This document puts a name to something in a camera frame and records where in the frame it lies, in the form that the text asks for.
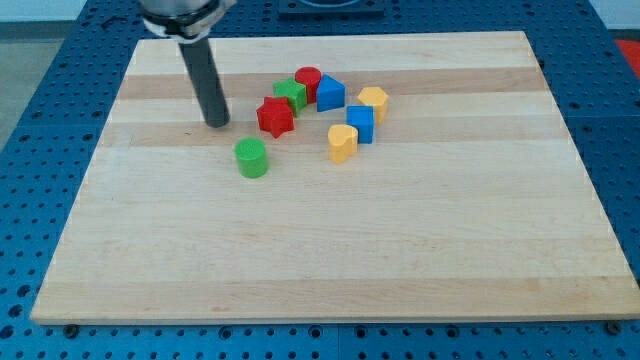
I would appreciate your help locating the green cube block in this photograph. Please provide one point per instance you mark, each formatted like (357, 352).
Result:
(294, 92)

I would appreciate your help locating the red star block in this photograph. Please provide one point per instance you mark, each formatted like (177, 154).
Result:
(275, 116)

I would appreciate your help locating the dark blue base plate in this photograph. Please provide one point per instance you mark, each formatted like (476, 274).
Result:
(298, 8)

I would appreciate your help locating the blue triangle block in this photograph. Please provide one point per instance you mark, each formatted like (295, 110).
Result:
(330, 94)

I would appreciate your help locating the light wooden board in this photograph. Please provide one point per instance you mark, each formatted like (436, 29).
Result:
(471, 204)

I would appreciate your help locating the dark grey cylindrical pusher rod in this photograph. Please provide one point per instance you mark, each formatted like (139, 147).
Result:
(200, 64)

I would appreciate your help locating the blue cube block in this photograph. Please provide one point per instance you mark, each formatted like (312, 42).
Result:
(362, 118)

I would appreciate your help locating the yellow heart block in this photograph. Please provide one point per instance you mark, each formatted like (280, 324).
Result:
(342, 142)

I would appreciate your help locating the green cylinder block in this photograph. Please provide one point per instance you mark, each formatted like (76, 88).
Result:
(251, 157)

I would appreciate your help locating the yellow hexagon block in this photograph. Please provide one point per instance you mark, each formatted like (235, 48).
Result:
(378, 99)

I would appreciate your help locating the red cylinder block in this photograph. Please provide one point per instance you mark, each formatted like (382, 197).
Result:
(310, 77)

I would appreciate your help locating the red object at edge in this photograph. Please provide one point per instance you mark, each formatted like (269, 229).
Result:
(631, 51)

